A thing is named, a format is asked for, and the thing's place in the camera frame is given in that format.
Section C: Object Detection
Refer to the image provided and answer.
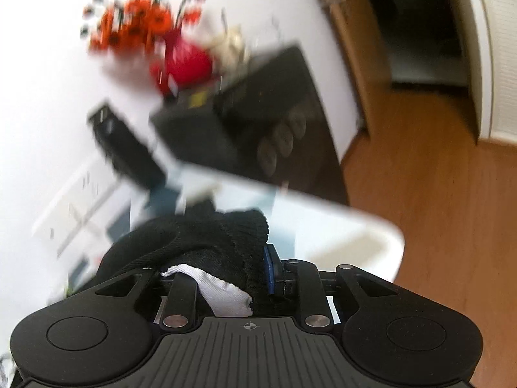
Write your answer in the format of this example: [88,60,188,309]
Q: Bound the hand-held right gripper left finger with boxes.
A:
[95,264,199,330]

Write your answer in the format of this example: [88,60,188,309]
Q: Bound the beige figurine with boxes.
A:
[209,22,248,71]

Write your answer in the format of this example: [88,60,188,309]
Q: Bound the red vase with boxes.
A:
[161,27,216,92]

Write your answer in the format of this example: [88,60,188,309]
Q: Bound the white table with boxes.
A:
[178,161,406,286]

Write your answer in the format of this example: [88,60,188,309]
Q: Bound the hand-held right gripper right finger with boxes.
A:
[262,244,389,329]

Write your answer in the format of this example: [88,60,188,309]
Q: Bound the black garment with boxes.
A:
[97,208,270,317]

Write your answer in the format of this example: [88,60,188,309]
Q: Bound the black box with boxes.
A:
[149,40,351,207]

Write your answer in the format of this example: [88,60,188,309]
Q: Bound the white door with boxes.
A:
[443,0,517,147]

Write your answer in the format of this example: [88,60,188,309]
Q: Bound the white wall outlet panel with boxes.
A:
[31,153,136,260]

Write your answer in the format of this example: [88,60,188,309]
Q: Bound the patterned tablecloth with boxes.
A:
[67,178,300,294]

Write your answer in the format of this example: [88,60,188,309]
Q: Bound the orange artificial flowers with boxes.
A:
[80,0,211,62]

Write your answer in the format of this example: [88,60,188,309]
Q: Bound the black device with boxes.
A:
[86,97,169,193]

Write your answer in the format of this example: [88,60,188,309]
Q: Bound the white cloth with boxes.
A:
[161,264,254,318]

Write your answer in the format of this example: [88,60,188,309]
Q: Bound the wooden door frame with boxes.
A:
[306,0,381,163]

